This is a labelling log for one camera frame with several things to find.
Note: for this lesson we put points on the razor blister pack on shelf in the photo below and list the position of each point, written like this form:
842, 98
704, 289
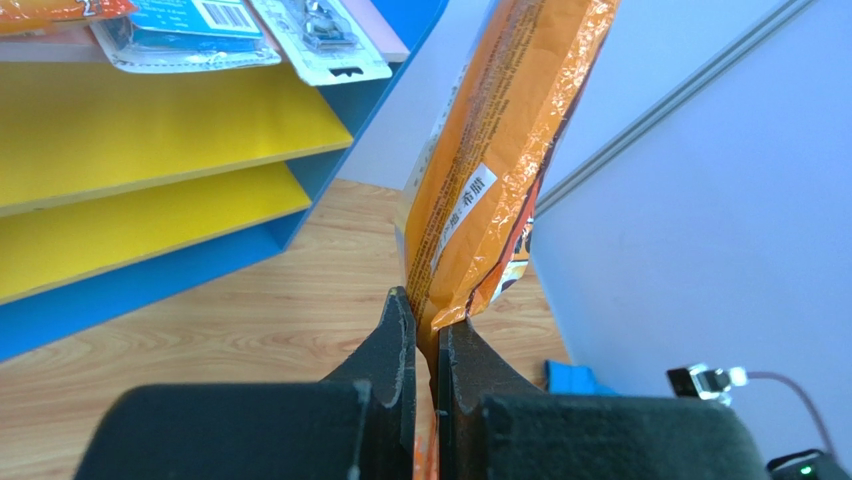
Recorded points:
185, 36

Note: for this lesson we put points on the blue bucket hat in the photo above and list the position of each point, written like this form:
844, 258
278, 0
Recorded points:
565, 379

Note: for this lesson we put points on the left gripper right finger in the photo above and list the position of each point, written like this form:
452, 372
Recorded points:
495, 424

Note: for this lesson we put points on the blue shelf with coloured boards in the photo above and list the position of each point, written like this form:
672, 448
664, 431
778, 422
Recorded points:
120, 189

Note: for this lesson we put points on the blue Gillette razor blister pack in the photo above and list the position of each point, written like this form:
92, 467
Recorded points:
323, 41

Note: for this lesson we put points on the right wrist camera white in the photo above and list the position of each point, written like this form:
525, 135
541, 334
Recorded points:
702, 382

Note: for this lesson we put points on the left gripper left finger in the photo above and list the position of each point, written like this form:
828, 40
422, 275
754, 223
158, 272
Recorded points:
355, 423

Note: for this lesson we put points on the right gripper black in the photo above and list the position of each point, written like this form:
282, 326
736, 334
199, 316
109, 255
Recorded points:
811, 464

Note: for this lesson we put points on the orange BIC razor bag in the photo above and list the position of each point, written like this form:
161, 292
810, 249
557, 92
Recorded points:
44, 17
465, 221

